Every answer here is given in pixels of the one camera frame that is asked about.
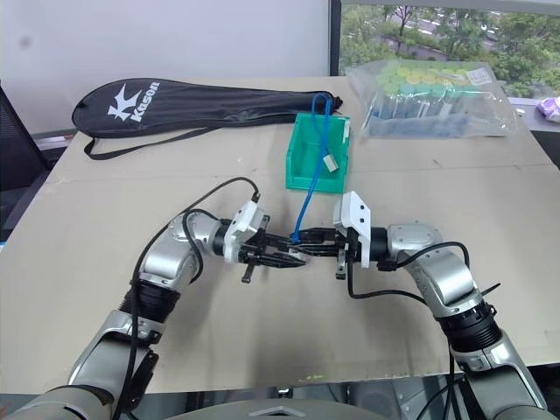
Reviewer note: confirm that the clear bag of capped tubes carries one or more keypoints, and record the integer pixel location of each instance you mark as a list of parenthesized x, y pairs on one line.
[(433, 105)]

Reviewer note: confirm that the purple white crumpled packet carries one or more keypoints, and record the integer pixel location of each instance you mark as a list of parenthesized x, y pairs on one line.
[(551, 108)]

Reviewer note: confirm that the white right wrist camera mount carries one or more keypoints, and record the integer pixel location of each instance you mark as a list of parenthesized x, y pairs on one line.
[(356, 214)]

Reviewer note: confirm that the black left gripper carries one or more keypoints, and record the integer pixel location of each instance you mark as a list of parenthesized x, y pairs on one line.
[(256, 249)]

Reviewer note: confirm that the dark window frame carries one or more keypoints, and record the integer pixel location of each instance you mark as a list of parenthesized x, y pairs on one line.
[(334, 37)]

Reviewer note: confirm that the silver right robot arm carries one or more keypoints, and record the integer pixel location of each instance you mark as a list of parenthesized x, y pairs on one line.
[(446, 271)]

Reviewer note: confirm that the silver robot torso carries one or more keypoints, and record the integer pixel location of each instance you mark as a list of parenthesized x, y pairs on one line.
[(282, 413)]

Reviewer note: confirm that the black mesh office chair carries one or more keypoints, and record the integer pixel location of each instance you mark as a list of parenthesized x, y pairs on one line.
[(17, 149)]

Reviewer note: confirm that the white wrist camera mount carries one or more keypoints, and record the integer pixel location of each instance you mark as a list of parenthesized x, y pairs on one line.
[(245, 219), (356, 214)]

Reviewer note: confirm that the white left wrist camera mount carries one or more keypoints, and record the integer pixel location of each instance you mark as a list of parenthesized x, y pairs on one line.
[(245, 219)]

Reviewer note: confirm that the green plastic bin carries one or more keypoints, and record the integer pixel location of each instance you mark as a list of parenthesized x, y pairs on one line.
[(302, 162)]

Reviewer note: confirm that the dark side table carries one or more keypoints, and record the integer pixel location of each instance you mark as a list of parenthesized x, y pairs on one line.
[(542, 140)]

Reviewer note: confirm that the black Kason racket bag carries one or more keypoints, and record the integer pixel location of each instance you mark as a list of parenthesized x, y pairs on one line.
[(188, 102)]

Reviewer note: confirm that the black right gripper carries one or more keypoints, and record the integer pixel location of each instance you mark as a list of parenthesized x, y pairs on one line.
[(342, 254)]

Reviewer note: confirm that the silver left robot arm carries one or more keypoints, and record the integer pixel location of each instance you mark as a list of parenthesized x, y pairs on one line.
[(164, 262)]

